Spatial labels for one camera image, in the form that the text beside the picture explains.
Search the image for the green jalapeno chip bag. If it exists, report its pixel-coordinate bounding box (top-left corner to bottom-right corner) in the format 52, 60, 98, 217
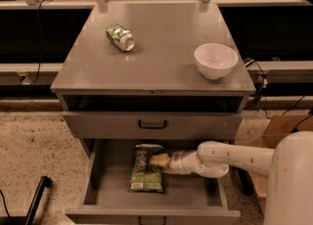
129, 144, 164, 193

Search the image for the black metal leg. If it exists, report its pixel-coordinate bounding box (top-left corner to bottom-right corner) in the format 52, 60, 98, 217
24, 176, 52, 225

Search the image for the black cable left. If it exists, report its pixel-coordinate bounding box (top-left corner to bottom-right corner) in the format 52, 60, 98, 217
29, 0, 50, 85

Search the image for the open grey middle drawer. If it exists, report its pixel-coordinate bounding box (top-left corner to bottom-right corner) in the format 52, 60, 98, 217
66, 140, 241, 225

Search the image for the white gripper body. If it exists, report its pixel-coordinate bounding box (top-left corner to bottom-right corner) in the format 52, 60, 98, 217
168, 151, 200, 175

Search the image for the closed grey upper drawer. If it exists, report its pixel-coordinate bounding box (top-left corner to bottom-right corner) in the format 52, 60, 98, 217
64, 112, 242, 140

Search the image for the white ceramic bowl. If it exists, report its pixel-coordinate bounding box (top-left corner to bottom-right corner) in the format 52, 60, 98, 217
194, 43, 239, 79

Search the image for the black cables right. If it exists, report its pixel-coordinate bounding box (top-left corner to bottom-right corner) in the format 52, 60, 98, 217
244, 57, 269, 111

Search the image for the grey metal drawer cabinet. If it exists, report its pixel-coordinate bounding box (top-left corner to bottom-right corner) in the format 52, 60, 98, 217
51, 1, 254, 153

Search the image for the black drawer handle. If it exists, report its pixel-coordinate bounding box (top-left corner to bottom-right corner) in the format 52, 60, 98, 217
137, 119, 167, 130

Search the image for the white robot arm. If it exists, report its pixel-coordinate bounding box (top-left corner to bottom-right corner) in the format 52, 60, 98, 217
150, 131, 313, 225

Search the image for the crushed green soda can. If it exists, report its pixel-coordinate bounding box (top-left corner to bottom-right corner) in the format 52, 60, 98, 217
106, 23, 135, 52

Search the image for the brown cardboard box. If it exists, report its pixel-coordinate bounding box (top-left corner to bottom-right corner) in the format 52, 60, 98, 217
248, 114, 313, 201

